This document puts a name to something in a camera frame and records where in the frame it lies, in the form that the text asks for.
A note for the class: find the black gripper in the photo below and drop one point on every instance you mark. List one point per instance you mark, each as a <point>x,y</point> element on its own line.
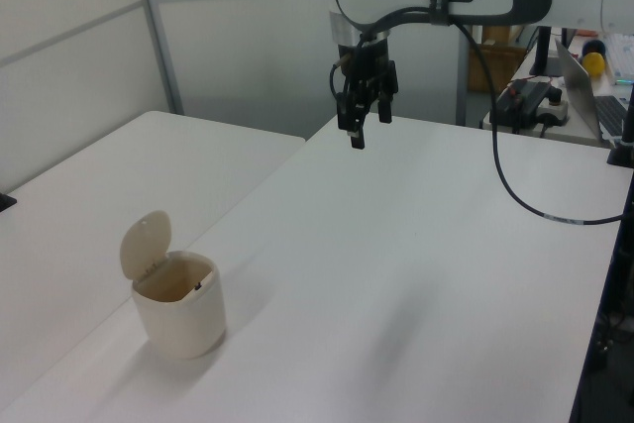
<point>364,59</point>

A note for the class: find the small cream bin with lid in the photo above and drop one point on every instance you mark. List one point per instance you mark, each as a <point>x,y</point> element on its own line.
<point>180,319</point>

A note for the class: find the brown cardboard box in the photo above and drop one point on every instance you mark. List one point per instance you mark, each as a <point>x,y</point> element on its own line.
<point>488,66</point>

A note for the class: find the black electronics box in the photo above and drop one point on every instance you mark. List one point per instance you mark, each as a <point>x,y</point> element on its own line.
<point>520,98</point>

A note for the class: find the black monitor stand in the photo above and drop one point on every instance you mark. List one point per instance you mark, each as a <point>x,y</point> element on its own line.
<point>544,51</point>

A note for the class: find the emergency stop button unit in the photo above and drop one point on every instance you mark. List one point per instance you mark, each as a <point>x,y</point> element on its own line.
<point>554,108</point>

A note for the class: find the open silver laptop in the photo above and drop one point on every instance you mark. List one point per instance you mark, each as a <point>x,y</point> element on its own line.
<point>579,81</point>

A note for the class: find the yellow round toy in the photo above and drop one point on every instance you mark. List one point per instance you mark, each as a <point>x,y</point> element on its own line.
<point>593,65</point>

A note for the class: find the grey partition post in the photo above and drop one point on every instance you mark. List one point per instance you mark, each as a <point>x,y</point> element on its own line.
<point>157,31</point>

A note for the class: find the black clamp post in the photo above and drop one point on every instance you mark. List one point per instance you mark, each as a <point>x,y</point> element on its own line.
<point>625,140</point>

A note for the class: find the black frame upright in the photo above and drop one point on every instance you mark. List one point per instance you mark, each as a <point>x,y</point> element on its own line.
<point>611,324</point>

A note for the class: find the black table bracket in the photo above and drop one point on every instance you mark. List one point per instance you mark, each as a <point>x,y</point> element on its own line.
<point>6,201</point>

